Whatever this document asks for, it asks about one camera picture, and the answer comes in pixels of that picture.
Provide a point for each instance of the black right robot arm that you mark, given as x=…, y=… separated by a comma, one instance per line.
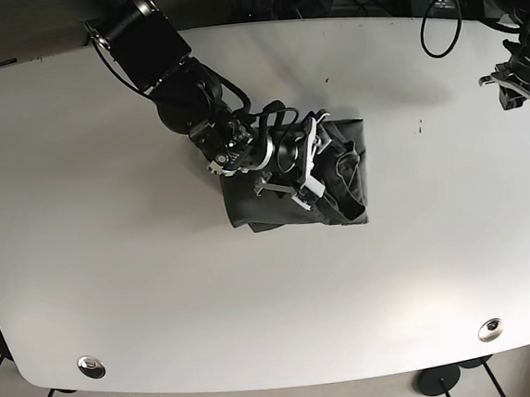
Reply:
x=195, y=101

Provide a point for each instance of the grey multi-socket box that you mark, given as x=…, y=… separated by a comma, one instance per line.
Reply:
x=302, y=9

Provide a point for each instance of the right silver table grommet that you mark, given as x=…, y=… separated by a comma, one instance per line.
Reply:
x=490, y=330

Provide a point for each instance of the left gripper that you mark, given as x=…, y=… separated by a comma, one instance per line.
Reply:
x=513, y=79

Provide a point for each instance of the black round stand base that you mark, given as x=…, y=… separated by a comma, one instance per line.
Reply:
x=437, y=380

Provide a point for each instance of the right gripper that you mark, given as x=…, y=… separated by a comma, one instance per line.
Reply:
x=297, y=146

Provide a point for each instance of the charcoal grey T-shirt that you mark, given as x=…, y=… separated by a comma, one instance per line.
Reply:
x=326, y=185

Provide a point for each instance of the silver table grommet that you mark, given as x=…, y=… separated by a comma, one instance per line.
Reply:
x=490, y=330
x=91, y=367

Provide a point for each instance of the left silver table grommet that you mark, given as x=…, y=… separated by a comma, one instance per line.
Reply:
x=91, y=367

